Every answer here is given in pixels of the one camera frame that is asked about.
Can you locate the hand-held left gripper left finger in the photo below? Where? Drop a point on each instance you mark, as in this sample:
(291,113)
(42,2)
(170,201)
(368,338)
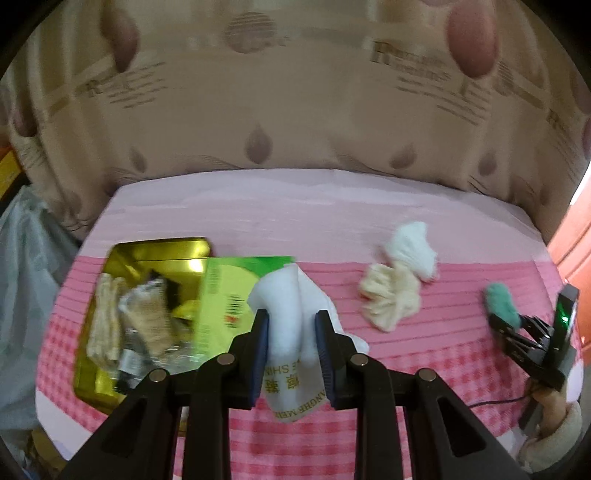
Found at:
(258,360)

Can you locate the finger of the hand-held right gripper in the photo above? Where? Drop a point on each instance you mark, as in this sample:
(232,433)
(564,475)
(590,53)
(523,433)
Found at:
(535,325)
(512,339)

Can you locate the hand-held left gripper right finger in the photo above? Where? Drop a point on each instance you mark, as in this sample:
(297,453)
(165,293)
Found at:
(325,360)

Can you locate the teal cloth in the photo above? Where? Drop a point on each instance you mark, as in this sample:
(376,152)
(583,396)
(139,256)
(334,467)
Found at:
(503,304)

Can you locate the white towel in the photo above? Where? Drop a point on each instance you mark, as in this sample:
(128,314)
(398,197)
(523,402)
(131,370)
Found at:
(288,309)

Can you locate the snack packets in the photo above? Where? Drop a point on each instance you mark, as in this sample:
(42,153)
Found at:
(147,314)

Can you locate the white plastic packet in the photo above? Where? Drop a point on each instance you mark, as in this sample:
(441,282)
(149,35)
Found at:
(131,364)

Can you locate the gold tin box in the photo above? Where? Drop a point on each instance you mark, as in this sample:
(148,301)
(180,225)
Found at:
(152,251)

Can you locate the person's right forearm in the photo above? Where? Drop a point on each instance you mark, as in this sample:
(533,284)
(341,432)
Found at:
(558,443)

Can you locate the person's right hand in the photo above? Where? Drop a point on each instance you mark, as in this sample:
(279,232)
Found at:
(551,410)

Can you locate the green box lid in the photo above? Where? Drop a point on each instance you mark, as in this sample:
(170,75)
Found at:
(226,286)

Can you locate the yellow packet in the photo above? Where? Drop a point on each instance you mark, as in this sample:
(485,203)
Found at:
(187,310)

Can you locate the cream cloth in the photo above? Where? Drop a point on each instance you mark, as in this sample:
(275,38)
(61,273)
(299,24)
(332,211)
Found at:
(392,295)

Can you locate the orange panel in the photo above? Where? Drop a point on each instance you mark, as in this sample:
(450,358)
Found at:
(575,230)

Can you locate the white cloth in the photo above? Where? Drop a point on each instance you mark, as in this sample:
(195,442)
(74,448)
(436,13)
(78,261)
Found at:
(411,251)

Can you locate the pink checkered tablecloth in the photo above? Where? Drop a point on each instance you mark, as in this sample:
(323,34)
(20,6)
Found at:
(323,221)

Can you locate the grey plastic sheet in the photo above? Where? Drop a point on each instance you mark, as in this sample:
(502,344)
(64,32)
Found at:
(32,277)

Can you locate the beige patterned curtain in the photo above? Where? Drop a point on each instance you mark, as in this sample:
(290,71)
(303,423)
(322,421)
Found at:
(295,92)

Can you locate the yellow box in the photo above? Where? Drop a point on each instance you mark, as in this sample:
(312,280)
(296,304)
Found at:
(9,166)

